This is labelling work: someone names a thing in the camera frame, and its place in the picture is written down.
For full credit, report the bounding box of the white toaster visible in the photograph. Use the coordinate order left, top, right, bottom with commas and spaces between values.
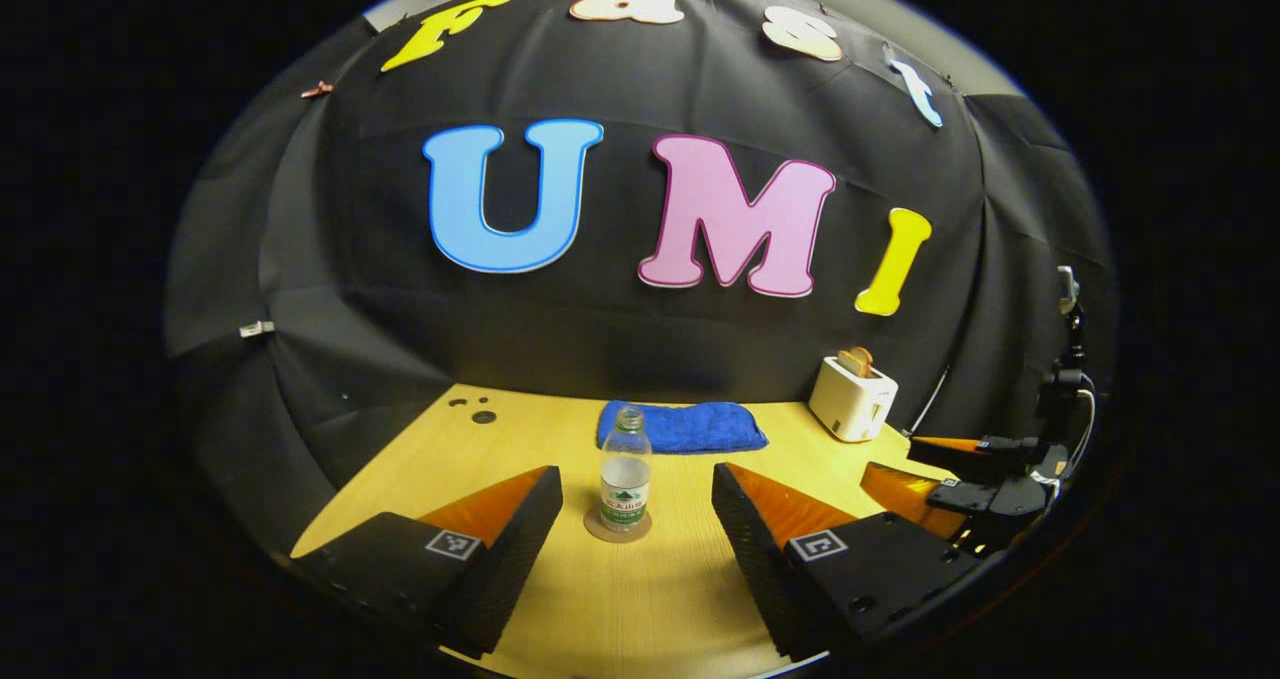
808, 356, 900, 444

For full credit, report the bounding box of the black backdrop cloth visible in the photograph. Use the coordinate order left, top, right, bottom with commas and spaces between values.
165, 0, 1116, 520

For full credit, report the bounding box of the clear plastic water bottle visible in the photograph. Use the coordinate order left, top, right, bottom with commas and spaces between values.
599, 406, 653, 533

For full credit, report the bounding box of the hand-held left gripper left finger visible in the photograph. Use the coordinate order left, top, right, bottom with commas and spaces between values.
290, 465, 564, 660

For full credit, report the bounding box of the white toaster cable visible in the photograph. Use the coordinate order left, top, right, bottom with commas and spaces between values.
903, 364, 952, 436

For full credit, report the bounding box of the folded blue towel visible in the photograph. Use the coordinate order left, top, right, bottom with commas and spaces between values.
597, 400, 770, 455

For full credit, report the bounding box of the round brown coaster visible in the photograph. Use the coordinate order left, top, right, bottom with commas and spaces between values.
583, 507, 654, 544

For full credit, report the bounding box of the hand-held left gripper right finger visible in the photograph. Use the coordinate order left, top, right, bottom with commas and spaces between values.
711, 463, 986, 665

